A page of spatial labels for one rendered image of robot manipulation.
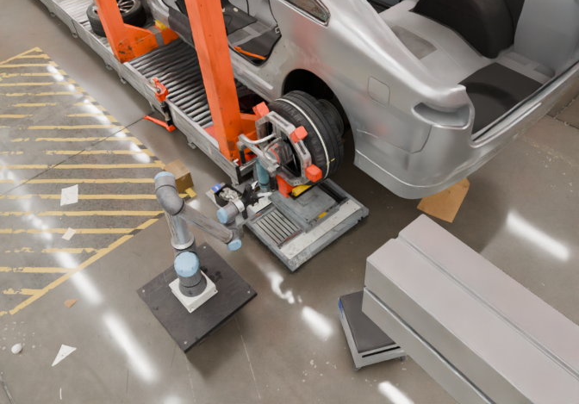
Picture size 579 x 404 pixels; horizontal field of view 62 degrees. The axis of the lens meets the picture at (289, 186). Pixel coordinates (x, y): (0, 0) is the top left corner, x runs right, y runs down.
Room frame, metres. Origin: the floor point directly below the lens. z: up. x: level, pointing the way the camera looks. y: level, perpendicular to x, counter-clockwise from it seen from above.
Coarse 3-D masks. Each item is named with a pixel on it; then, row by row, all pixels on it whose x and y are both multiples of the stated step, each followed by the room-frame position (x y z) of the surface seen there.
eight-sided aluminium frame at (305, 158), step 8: (272, 112) 2.59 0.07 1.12; (264, 120) 2.60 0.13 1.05; (272, 120) 2.51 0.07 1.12; (280, 120) 2.51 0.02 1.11; (256, 128) 2.69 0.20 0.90; (264, 128) 2.69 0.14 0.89; (280, 128) 2.45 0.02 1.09; (288, 128) 2.41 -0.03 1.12; (264, 136) 2.70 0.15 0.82; (288, 136) 2.38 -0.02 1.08; (264, 144) 2.68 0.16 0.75; (296, 144) 2.34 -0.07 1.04; (296, 152) 2.32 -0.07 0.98; (304, 152) 2.32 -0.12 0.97; (304, 160) 2.26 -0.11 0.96; (304, 168) 2.26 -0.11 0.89; (280, 176) 2.50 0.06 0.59; (288, 176) 2.49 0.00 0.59; (304, 176) 2.27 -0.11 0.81; (296, 184) 2.34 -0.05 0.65
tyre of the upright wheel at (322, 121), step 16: (288, 96) 2.70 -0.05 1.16; (304, 96) 2.65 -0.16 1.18; (288, 112) 2.52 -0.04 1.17; (304, 112) 2.51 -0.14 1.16; (320, 112) 2.52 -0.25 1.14; (304, 128) 2.39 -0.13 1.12; (320, 128) 2.41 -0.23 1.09; (336, 128) 2.45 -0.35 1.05; (320, 144) 2.34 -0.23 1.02; (336, 144) 2.38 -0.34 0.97; (320, 160) 2.28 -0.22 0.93; (336, 160) 2.35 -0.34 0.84
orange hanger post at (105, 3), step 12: (96, 0) 4.35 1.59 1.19; (108, 0) 4.37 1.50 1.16; (108, 12) 4.35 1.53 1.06; (108, 24) 4.33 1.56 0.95; (120, 24) 4.39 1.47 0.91; (108, 36) 4.41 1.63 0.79; (120, 36) 4.37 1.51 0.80; (120, 48) 4.34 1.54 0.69; (132, 48) 4.41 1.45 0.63; (120, 60) 4.33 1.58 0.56
